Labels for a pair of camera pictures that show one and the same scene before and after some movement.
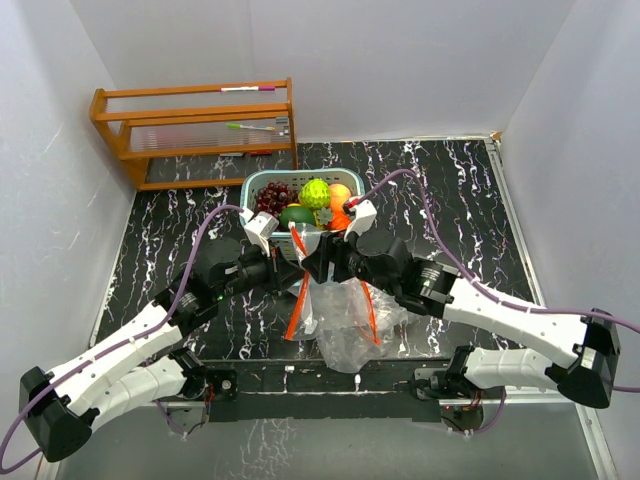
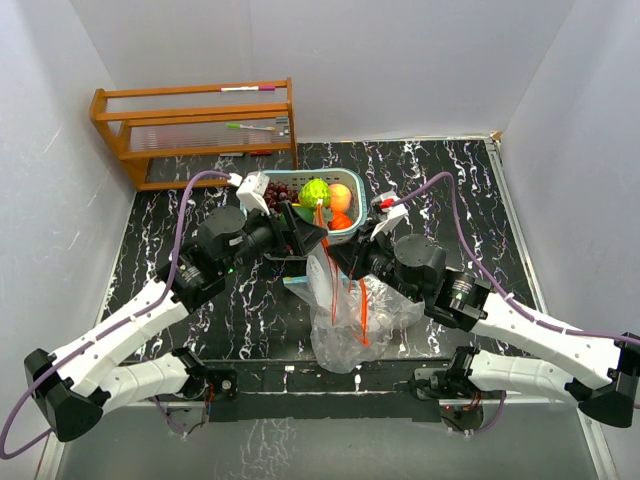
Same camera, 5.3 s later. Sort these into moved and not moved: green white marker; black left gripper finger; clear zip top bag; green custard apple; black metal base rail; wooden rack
Moved: clear zip top bag; black left gripper finger
Not moved: black metal base rail; wooden rack; green white marker; green custard apple
